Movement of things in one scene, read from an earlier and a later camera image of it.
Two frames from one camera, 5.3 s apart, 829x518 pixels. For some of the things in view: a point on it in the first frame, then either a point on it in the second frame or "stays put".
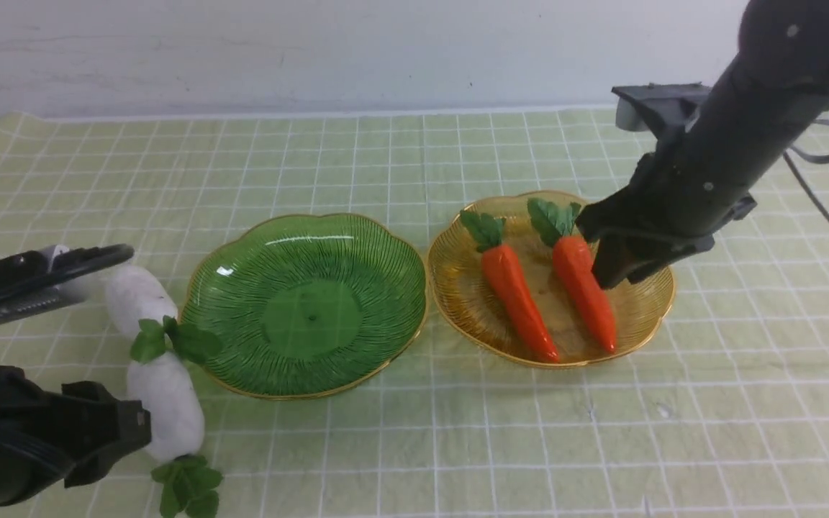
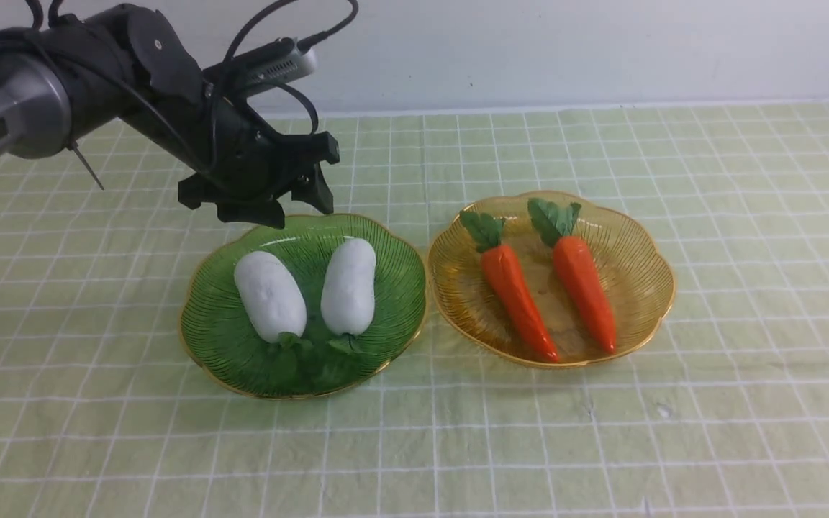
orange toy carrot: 510,283 stays put
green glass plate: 305,304 stays put
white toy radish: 167,389 -> 271,298
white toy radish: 145,309 -> 347,298
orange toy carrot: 573,255 stays put
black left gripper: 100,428 -> 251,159
